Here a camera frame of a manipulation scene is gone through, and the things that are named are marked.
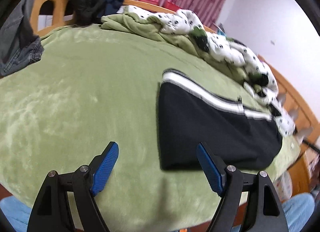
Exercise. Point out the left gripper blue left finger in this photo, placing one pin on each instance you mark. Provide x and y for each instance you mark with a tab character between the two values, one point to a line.
102	166

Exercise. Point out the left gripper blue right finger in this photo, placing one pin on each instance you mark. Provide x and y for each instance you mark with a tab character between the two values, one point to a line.
213	168

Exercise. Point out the black pants with white stripe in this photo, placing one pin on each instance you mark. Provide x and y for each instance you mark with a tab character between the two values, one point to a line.
189	114

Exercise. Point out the green fleece bed blanket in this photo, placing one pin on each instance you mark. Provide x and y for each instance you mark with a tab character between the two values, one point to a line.
93	86

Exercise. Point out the white patterned duvet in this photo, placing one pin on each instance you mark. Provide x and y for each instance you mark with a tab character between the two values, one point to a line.
184	29

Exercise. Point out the light blue sleeve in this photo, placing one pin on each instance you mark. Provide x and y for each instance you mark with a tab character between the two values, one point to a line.
297	210

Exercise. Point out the grey jeans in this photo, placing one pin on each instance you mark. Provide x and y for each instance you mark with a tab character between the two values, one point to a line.
20	47

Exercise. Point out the navy blue garment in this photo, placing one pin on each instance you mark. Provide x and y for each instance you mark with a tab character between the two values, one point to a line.
110	7

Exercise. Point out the wooden bed frame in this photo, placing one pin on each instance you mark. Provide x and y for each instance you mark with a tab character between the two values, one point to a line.
47	15

